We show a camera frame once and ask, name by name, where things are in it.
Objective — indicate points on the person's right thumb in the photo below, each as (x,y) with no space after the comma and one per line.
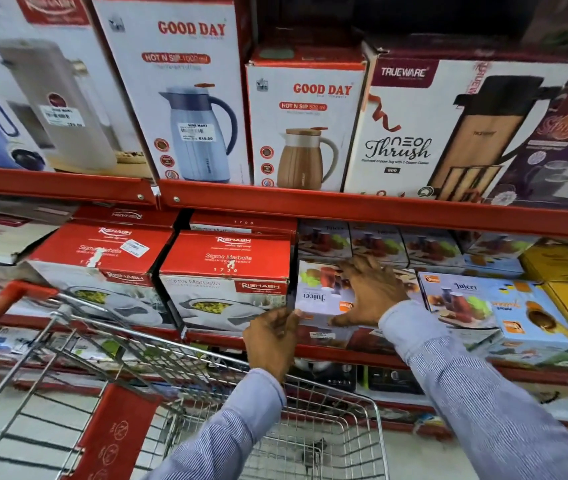
(345,319)

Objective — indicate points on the white box blue jug picture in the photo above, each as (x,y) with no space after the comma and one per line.
(184,94)

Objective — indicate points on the white shelf price label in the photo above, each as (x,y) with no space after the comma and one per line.
(322,335)

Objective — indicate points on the blue yellow printed box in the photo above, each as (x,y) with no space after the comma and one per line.
(533,319)

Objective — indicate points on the white box steel flask picture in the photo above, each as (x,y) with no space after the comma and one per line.
(54,94)

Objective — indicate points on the white box copper jug picture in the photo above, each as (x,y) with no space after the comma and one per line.
(433,129)

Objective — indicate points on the red white casserole box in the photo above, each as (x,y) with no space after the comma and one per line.
(244,222)
(224,274)
(99,259)
(124,214)

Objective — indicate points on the person's left hand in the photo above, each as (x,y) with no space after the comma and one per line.
(270,344)

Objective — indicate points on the white flat box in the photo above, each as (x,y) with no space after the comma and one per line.
(4,234)

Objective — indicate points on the dark purple printed box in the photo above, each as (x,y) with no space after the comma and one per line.
(558,154)

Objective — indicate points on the person's right forearm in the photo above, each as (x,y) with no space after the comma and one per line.
(473,394)

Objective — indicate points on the person's left forearm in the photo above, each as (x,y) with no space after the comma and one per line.
(229,429)

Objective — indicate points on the white juicer box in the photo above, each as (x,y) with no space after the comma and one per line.
(458,299)
(498,249)
(324,239)
(431,247)
(316,294)
(379,243)

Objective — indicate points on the black appliance box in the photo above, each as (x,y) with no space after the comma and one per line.
(394,379)

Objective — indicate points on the red metal shelf beam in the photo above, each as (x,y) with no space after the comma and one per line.
(324,353)
(314,207)

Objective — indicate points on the white box brown jug picture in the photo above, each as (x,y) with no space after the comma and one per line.
(309,124)

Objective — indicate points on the person's right hand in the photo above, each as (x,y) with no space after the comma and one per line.
(374,294)

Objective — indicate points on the person's right little finger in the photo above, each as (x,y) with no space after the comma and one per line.
(396,280)

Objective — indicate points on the person's left thumb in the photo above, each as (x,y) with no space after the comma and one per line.
(294,318)

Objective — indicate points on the person's right middle finger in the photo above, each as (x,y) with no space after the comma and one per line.
(363,264)

